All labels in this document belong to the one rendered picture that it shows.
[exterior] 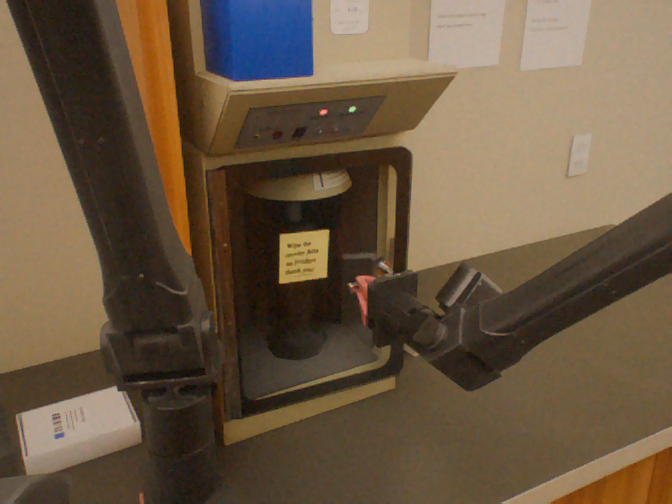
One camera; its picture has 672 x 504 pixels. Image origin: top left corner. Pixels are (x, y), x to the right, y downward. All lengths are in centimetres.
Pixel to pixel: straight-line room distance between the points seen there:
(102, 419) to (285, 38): 66
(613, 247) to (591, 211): 142
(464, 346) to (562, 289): 12
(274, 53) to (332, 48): 17
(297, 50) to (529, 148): 113
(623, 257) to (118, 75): 46
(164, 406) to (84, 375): 76
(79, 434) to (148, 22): 63
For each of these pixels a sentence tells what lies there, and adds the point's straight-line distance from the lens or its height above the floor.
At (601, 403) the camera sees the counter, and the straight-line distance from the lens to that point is 125.
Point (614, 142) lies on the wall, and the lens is 207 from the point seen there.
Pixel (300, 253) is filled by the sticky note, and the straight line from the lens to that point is 95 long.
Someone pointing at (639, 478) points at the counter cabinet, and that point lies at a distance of 131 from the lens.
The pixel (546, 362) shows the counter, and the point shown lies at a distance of 133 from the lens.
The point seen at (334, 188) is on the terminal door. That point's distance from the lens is 94.
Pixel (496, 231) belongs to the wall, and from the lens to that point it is 183.
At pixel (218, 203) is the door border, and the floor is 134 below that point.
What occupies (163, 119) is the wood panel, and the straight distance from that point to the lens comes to 75.
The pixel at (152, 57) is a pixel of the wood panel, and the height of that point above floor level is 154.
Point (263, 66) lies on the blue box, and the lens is 77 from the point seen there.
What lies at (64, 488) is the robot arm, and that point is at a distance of 23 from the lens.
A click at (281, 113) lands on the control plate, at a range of 81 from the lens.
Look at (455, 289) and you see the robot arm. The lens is 82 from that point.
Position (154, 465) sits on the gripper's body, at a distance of 61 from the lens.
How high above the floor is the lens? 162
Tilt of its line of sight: 23 degrees down
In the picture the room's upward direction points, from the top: straight up
